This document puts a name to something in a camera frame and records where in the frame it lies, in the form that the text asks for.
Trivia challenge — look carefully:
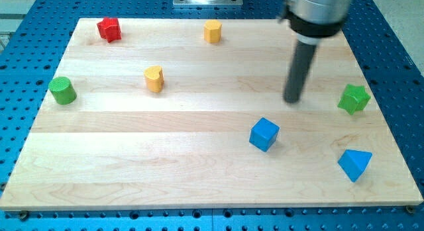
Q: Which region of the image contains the green cylinder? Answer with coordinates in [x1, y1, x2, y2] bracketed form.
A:
[48, 76, 77, 105]

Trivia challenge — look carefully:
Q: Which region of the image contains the blue triangular prism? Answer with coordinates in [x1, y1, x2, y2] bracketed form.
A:
[338, 150, 372, 183]

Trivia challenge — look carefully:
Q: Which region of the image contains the yellow hexagon block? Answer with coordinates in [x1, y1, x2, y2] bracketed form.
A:
[203, 19, 222, 43]

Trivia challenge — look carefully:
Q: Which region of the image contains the wooden board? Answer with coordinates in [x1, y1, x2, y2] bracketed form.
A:
[1, 19, 423, 210]

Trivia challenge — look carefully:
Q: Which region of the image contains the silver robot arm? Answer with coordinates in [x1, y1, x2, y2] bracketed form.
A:
[278, 0, 352, 103]

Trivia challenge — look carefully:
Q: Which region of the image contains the blue perforated table plate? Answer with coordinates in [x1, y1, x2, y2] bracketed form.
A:
[1, 0, 423, 230]

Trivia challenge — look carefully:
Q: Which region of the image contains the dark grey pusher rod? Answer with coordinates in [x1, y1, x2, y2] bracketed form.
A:
[283, 40, 317, 103]

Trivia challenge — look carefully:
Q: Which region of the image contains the blue cube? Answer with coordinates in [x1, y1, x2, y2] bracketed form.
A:
[249, 117, 280, 152]

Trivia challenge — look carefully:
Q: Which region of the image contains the yellow heart block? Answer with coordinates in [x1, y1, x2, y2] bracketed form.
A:
[144, 65, 164, 93]

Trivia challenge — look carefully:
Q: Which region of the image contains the green star block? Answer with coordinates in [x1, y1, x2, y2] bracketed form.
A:
[337, 84, 371, 115]

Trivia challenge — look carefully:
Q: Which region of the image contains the red star block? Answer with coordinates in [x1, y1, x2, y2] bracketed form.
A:
[97, 17, 122, 43]

